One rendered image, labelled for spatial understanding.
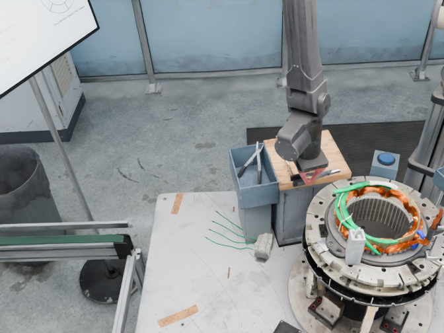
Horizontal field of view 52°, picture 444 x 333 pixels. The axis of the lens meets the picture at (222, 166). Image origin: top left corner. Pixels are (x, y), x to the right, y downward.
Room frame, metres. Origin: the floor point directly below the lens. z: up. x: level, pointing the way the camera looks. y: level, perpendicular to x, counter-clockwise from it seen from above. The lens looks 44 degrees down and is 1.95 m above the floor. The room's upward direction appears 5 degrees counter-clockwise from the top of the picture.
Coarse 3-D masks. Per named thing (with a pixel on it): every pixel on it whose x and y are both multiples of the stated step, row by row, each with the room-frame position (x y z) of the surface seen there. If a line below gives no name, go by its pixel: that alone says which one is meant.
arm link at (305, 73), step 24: (288, 0) 0.78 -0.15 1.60; (312, 0) 0.78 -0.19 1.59; (288, 24) 0.78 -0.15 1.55; (312, 24) 0.77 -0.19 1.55; (288, 48) 0.78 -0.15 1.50; (312, 48) 0.77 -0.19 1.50; (288, 72) 0.78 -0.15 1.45; (312, 72) 0.76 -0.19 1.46; (288, 96) 0.78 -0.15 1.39; (312, 96) 0.74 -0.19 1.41
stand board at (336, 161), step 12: (324, 132) 1.03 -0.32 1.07; (324, 144) 0.98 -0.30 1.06; (276, 156) 0.95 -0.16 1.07; (336, 156) 0.92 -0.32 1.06; (276, 168) 0.90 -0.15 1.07; (336, 168) 0.87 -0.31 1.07; (348, 168) 0.87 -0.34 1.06; (288, 180) 0.85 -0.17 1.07; (324, 180) 0.85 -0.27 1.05; (336, 180) 0.85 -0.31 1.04
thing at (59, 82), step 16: (64, 64) 2.72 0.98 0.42; (48, 80) 2.45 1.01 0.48; (64, 80) 2.63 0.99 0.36; (16, 96) 2.44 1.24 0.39; (32, 96) 2.43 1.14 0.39; (48, 96) 2.42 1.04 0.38; (64, 96) 2.57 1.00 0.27; (80, 96) 2.81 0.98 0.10; (0, 112) 2.45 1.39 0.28; (16, 112) 2.44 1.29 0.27; (32, 112) 2.43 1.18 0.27; (64, 112) 2.49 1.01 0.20; (80, 112) 2.75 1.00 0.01; (0, 128) 2.45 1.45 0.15; (16, 128) 2.45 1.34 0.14; (32, 128) 2.44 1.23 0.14; (48, 128) 2.43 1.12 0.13; (64, 128) 2.45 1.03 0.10
